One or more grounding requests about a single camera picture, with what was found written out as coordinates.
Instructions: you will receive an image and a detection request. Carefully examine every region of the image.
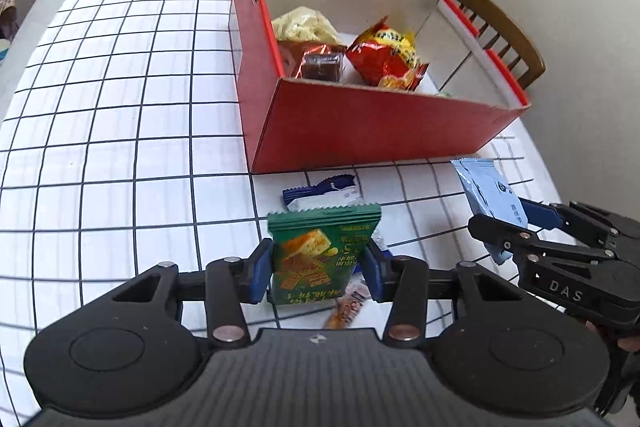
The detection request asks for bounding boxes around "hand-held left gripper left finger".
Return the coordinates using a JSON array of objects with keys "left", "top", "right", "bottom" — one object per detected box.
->
[{"left": 112, "top": 237, "right": 275, "bottom": 349}]

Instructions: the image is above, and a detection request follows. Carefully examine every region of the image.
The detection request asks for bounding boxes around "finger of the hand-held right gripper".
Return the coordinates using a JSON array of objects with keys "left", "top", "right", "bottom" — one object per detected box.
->
[
  {"left": 517, "top": 196, "right": 640, "bottom": 258},
  {"left": 467, "top": 213, "right": 618, "bottom": 264}
]

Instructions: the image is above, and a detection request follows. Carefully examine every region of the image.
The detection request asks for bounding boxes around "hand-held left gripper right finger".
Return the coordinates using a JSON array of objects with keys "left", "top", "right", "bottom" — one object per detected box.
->
[{"left": 361, "top": 244, "right": 521, "bottom": 350}]

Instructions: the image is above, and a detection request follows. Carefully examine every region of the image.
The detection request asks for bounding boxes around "light blue snack packet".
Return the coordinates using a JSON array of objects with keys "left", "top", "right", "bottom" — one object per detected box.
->
[{"left": 450, "top": 157, "right": 530, "bottom": 265}]

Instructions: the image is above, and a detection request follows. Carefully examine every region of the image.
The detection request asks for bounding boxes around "green cracker packet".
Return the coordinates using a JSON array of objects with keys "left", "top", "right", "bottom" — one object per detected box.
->
[{"left": 266, "top": 203, "right": 382, "bottom": 306}]

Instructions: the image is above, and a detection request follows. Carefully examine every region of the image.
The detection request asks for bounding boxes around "red cardboard box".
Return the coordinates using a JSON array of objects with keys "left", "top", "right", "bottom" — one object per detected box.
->
[{"left": 229, "top": 0, "right": 531, "bottom": 175}]

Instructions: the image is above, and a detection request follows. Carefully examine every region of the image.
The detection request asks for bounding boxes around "dark brown cake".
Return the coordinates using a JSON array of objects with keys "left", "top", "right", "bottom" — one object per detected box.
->
[{"left": 300, "top": 52, "right": 346, "bottom": 82}]

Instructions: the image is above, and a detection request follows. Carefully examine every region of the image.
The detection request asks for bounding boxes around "cream gold-print snack packet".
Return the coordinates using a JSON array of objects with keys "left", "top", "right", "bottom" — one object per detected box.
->
[{"left": 271, "top": 6, "right": 346, "bottom": 45}]

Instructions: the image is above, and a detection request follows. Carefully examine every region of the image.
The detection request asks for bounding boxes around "clear wrapped red label snack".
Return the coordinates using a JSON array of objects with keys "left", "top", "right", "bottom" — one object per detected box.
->
[{"left": 322, "top": 282, "right": 373, "bottom": 330}]

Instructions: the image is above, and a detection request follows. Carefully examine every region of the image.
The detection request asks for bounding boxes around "dark blue white packet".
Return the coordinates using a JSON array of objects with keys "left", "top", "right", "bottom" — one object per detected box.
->
[{"left": 282, "top": 175, "right": 364, "bottom": 212}]

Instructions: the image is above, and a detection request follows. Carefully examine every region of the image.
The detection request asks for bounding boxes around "wooden chair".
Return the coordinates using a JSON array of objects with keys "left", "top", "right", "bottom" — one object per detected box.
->
[{"left": 440, "top": 0, "right": 547, "bottom": 90}]

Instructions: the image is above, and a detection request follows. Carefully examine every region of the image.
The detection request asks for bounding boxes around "white grid tablecloth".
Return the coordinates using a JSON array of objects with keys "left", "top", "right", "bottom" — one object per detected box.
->
[{"left": 0, "top": 0, "right": 576, "bottom": 427}]

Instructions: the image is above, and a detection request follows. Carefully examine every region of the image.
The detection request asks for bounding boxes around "red yellow snack packet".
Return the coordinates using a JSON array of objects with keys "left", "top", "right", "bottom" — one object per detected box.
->
[{"left": 345, "top": 17, "right": 430, "bottom": 92}]

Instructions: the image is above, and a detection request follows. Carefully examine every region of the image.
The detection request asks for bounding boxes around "shiny red foil packet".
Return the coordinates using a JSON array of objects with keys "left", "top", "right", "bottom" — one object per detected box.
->
[{"left": 277, "top": 39, "right": 348, "bottom": 80}]

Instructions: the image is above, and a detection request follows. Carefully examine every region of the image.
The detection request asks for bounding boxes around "pink puffer jacket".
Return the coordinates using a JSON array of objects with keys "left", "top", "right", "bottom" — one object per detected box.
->
[{"left": 0, "top": 0, "right": 21, "bottom": 38}]

